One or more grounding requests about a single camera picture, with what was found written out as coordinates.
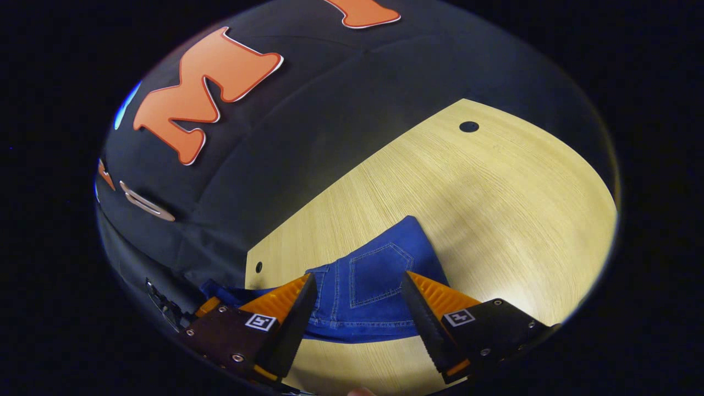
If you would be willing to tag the blue denim jeans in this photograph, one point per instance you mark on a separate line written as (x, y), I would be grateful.
(374, 280)

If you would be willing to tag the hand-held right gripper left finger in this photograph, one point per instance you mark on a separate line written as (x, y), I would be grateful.
(294, 330)

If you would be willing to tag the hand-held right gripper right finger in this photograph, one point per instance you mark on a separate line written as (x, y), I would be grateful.
(423, 319)

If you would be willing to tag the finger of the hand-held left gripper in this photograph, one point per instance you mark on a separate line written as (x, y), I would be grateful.
(170, 311)

